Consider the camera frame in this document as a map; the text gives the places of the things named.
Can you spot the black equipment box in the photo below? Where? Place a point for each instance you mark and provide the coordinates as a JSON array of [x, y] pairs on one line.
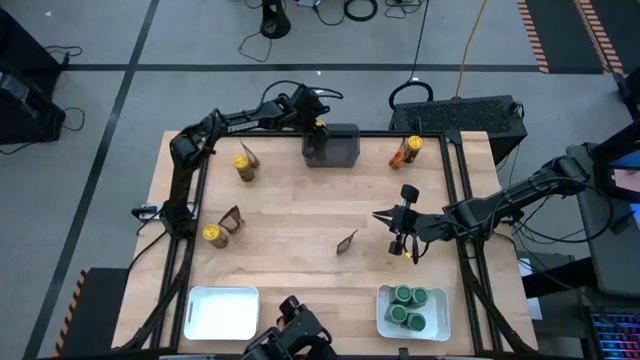
[[20, 40], [25, 110]]

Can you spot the backlit computer keyboard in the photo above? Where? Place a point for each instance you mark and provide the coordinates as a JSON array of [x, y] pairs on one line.
[[617, 335]]

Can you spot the brown taco seasoning pouch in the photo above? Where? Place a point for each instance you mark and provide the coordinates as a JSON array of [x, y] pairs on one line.
[[347, 243], [251, 157], [231, 221], [397, 157]]

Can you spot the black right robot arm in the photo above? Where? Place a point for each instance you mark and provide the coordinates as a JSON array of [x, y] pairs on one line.
[[505, 202]]

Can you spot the yellow-lidded crunchy onion jar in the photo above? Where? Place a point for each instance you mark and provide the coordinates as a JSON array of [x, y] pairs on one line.
[[320, 123], [215, 236], [413, 146], [244, 167]]

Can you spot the black stand base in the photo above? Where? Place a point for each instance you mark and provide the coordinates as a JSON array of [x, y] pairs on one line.
[[275, 22]]

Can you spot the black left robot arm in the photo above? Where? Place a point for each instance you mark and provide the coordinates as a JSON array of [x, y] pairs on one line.
[[245, 122]]

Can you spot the black mesh computer case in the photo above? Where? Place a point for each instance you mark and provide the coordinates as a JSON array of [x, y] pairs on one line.
[[460, 117]]

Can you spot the grey desk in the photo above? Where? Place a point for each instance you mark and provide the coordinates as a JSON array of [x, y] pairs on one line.
[[615, 250]]

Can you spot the black striped-edge floor mat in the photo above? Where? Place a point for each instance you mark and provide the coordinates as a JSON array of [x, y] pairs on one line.
[[100, 310], [560, 30]]

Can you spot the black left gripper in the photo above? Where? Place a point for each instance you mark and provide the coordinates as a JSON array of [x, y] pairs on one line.
[[310, 107]]

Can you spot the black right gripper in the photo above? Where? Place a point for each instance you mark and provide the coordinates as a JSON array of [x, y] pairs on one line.
[[406, 220]]

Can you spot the black aluminium table frame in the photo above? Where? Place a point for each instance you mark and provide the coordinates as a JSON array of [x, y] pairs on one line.
[[380, 134]]

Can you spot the dark grey plastic bin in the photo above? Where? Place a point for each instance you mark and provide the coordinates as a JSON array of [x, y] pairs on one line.
[[340, 150]]

